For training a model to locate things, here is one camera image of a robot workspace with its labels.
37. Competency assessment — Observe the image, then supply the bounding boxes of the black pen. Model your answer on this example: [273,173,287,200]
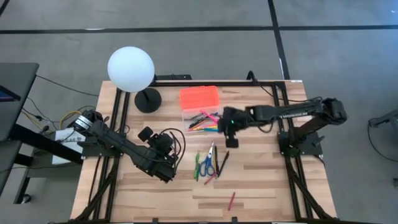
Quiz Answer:
[213,145,220,174]

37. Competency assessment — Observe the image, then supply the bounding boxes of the blue handled scissors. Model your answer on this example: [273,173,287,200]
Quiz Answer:
[198,141,216,177]

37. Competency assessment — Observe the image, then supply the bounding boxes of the white globe lamp black base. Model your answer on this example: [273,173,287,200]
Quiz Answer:
[107,45,162,113]

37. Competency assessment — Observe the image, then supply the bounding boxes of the black aluminium table frame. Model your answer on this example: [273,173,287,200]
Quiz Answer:
[70,80,338,224]

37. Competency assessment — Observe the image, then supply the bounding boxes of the light green pen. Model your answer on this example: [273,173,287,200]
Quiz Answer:
[193,152,201,182]

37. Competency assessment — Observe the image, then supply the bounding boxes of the black cable bundle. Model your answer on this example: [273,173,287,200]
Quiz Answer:
[21,96,52,135]

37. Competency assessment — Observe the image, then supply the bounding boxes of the black desk leg frame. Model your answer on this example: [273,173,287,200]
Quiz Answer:
[9,124,83,205]

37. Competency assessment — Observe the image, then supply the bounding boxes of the dark laptop screen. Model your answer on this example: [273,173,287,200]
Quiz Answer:
[0,85,22,103]

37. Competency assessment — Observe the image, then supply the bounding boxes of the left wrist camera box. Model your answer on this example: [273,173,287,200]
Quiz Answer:
[137,125,154,142]

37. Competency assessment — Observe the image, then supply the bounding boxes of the yellow cable loop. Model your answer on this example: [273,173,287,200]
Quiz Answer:
[58,110,84,130]

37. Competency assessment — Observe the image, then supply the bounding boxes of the dark grey desk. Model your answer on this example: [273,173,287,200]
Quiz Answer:
[0,62,40,142]

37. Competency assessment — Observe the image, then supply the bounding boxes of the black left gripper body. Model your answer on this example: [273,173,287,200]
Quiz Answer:
[152,132,175,154]

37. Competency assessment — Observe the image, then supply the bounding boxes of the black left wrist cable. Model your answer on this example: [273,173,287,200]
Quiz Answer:
[159,127,187,174]

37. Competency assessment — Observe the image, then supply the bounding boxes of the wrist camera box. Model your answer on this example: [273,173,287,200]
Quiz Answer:
[225,136,239,149]
[137,125,154,142]

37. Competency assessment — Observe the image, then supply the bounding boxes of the orange pencil blue eraser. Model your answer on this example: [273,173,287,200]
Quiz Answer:
[190,111,218,129]

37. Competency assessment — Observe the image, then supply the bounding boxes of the grey chair base leg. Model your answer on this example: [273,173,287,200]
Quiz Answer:
[368,108,398,128]

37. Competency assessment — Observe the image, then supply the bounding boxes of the clear supply box orange lid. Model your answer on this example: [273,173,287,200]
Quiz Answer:
[179,85,225,134]

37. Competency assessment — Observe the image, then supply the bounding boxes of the black cable clamp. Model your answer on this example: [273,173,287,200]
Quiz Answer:
[247,70,259,85]

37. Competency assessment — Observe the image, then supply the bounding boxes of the white printed paper sheet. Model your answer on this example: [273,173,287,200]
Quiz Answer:
[52,127,88,165]

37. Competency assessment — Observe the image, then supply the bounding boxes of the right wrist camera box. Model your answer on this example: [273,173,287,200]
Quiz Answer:
[225,136,239,149]

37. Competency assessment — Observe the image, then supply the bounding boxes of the short black marker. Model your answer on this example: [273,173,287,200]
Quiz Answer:
[188,119,206,129]

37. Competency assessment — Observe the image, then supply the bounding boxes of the red crayon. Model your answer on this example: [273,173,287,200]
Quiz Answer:
[203,173,218,186]
[227,191,236,212]

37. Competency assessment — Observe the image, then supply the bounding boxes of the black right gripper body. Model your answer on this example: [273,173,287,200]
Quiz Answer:
[218,106,249,138]

